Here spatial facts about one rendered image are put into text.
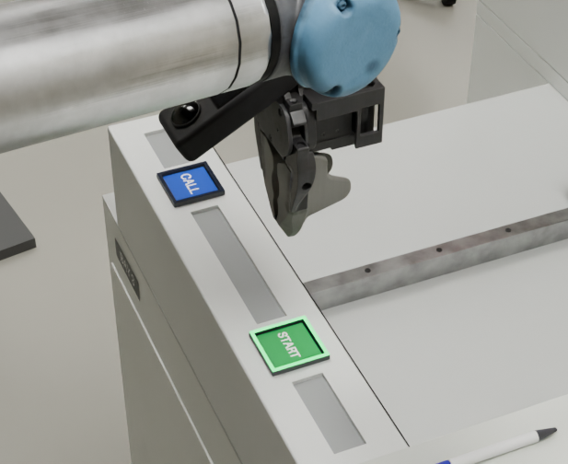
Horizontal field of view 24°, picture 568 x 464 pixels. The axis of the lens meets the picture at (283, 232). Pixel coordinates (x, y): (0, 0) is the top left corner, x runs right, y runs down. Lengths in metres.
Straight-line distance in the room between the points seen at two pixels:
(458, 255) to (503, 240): 0.06
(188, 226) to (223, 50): 0.62
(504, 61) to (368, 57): 1.16
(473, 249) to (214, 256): 0.33
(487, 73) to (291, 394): 0.92
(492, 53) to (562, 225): 0.47
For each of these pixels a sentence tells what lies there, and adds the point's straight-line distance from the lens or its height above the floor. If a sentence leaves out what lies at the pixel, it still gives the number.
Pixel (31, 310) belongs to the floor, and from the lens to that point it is 2.71.
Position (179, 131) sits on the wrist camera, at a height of 1.23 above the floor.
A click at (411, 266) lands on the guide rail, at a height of 0.85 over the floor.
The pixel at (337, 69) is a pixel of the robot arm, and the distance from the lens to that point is 0.78.
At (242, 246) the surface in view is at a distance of 1.32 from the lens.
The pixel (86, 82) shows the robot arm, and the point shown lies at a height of 1.43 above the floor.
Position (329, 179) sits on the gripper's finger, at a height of 1.16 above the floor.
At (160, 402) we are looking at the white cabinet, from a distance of 1.60.
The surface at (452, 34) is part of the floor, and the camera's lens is 3.53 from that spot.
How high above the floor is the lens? 1.81
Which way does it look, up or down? 39 degrees down
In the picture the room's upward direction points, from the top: straight up
